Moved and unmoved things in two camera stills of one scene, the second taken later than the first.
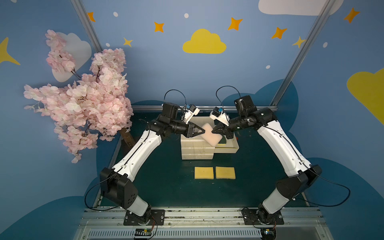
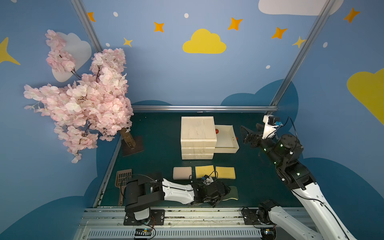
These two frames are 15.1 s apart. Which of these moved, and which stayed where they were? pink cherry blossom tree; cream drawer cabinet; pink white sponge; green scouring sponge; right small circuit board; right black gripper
Moved: pink white sponge; right black gripper; green scouring sponge
Stayed: pink cherry blossom tree; cream drawer cabinet; right small circuit board
